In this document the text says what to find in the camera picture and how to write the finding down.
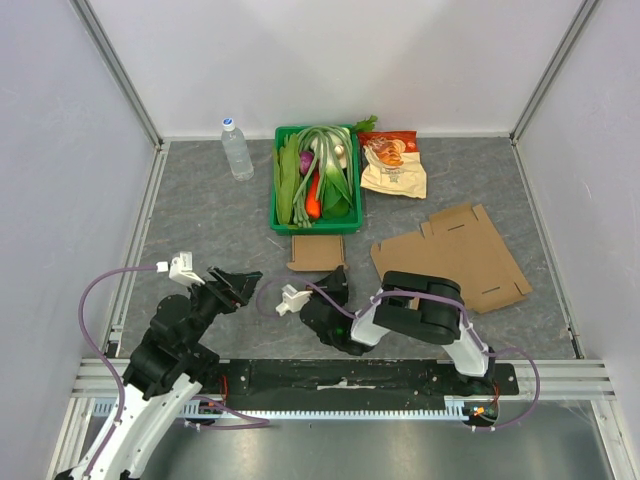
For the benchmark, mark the purple onion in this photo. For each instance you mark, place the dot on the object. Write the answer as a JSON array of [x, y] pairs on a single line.
[[306, 160]]

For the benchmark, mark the orange beige snack bag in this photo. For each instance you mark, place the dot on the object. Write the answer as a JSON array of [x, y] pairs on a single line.
[[393, 164]]

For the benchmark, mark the orange carrot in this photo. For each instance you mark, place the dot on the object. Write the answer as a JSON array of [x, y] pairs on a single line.
[[313, 206]]

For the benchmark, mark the white mushroom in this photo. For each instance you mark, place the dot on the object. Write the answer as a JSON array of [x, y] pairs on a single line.
[[340, 152]]

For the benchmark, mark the right aluminium frame post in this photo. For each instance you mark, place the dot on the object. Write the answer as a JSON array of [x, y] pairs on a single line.
[[558, 59]]

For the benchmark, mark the clear plastic water bottle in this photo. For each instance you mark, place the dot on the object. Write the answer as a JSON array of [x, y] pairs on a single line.
[[236, 150]]

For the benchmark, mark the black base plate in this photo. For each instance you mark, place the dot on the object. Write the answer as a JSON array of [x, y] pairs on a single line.
[[351, 385]]

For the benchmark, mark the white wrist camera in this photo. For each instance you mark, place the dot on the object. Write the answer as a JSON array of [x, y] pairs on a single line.
[[293, 300], [180, 269]]

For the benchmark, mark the green leafy vegetable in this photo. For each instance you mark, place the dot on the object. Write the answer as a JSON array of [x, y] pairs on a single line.
[[286, 177]]

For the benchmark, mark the left aluminium frame post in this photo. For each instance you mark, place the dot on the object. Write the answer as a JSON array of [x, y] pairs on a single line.
[[93, 26]]

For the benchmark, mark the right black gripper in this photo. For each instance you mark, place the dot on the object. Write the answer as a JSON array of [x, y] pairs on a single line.
[[329, 295]]

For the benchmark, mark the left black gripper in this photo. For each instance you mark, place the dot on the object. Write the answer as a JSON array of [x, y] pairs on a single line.
[[232, 290]]

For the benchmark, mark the grey slotted cable duct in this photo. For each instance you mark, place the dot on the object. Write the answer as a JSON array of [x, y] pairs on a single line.
[[453, 410]]

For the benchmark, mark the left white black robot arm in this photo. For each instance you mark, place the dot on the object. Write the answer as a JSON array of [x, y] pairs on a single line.
[[166, 370]]

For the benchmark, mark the small brown cardboard box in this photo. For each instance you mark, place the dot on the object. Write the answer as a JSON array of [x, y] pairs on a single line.
[[317, 253]]

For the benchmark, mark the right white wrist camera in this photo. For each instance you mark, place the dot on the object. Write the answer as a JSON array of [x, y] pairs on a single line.
[[293, 300]]

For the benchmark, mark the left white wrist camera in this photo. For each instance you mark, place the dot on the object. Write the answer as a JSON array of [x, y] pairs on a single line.
[[180, 269]]

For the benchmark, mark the flat brown cardboard sheet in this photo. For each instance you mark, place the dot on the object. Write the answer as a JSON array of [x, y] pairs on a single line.
[[463, 245]]

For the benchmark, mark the aluminium frame post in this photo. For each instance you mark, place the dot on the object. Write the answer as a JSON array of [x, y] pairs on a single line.
[[558, 59], [93, 26]]

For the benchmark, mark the green plastic crate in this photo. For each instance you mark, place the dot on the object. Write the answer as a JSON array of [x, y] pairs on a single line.
[[344, 225]]

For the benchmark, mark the green bok choy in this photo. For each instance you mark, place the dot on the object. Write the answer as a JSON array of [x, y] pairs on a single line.
[[336, 196]]

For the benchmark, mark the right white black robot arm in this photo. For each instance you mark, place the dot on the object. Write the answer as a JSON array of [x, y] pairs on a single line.
[[425, 308]]

